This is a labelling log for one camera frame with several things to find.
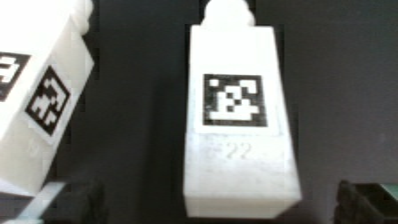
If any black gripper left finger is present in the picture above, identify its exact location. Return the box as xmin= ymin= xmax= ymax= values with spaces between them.
xmin=18 ymin=181 xmax=106 ymax=224

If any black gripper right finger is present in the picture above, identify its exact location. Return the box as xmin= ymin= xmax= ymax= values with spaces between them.
xmin=334 ymin=180 xmax=398 ymax=224

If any white table leg with tag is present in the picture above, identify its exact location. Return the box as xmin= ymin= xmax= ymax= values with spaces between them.
xmin=183 ymin=0 xmax=302 ymax=219

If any white table leg far right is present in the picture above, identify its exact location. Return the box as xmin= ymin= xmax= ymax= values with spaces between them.
xmin=0 ymin=0 xmax=94 ymax=196

